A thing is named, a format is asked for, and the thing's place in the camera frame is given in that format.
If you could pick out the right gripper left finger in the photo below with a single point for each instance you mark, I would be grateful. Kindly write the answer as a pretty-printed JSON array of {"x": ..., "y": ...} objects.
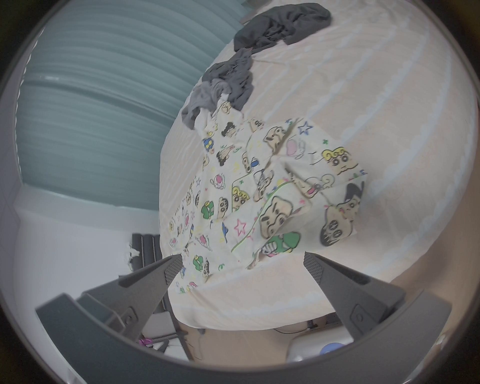
[{"x": 138, "y": 292}]

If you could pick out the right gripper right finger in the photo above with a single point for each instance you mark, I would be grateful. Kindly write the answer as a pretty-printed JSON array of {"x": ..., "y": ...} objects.
[{"x": 348, "y": 292}]

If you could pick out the white printed pyjama top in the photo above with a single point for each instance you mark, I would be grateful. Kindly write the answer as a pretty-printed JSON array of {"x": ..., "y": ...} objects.
[{"x": 262, "y": 187}]

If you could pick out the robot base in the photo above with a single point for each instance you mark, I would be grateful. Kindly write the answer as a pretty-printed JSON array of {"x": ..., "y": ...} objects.
[{"x": 307, "y": 345}]

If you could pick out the bed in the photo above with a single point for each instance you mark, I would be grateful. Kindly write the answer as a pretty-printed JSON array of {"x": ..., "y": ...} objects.
[{"x": 393, "y": 112}]

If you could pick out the pile of clothes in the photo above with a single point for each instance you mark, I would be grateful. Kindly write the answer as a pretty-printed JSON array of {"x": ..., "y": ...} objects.
[{"x": 236, "y": 82}]

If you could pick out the blue-green curtain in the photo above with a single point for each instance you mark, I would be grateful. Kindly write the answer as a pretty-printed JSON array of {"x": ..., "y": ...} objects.
[
  {"x": 131, "y": 37},
  {"x": 93, "y": 150}
]

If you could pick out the black garment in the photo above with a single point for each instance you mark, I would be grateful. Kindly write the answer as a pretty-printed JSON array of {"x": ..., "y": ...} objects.
[{"x": 285, "y": 22}]

